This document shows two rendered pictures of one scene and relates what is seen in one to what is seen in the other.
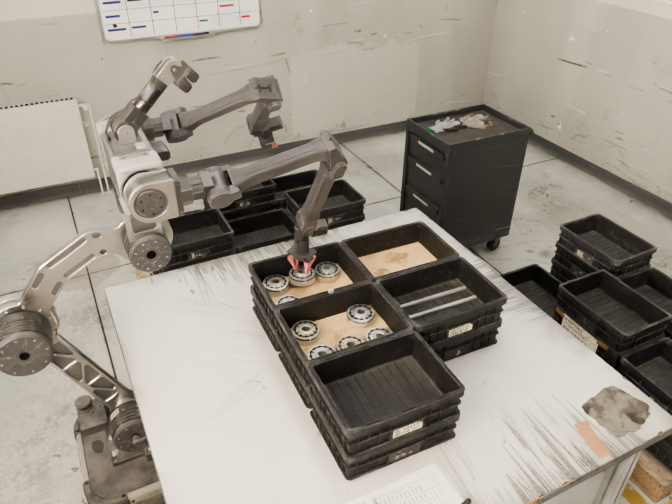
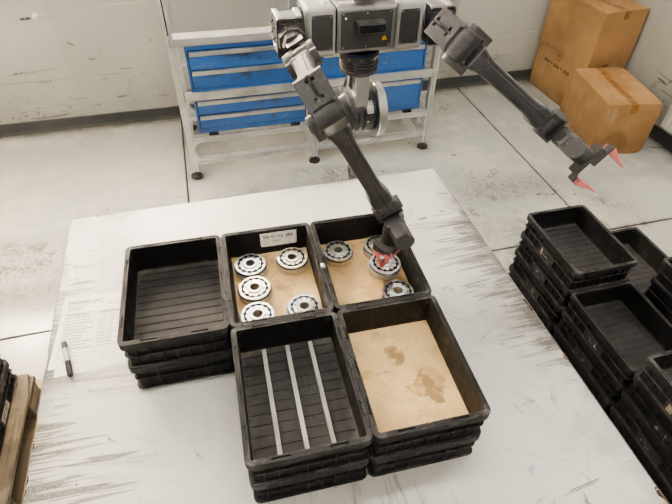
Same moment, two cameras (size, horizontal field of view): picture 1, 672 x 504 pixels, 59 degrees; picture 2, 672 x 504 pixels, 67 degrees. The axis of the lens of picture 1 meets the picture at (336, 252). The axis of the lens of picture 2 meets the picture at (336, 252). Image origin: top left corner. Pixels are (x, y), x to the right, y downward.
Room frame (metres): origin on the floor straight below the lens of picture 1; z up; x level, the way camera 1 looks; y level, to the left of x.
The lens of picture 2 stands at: (1.96, -1.07, 2.06)
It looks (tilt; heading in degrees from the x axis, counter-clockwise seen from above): 44 degrees down; 101
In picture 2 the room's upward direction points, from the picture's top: 1 degrees clockwise
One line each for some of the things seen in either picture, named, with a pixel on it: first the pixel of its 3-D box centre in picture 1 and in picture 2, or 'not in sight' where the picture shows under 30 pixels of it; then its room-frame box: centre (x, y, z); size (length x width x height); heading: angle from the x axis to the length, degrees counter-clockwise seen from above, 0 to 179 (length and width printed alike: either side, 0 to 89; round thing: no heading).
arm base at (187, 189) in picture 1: (186, 189); (292, 41); (1.51, 0.43, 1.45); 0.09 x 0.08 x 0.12; 27
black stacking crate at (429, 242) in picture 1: (398, 260); (405, 371); (2.00, -0.26, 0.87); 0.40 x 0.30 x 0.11; 116
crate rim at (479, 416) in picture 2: (399, 250); (407, 360); (2.00, -0.26, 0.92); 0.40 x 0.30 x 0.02; 116
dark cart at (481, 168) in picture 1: (458, 188); not in sight; (3.43, -0.80, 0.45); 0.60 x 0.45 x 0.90; 117
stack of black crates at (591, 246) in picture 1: (596, 270); not in sight; (2.63, -1.44, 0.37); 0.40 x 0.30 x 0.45; 27
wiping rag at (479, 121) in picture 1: (478, 119); not in sight; (3.53, -0.88, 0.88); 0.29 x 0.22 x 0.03; 117
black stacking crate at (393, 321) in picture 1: (342, 332); (275, 283); (1.55, -0.03, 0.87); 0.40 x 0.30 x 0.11; 116
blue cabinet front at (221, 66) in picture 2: not in sight; (250, 87); (0.82, 1.76, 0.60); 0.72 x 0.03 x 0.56; 27
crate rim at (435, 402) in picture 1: (385, 379); (174, 287); (1.28, -0.16, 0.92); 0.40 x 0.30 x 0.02; 116
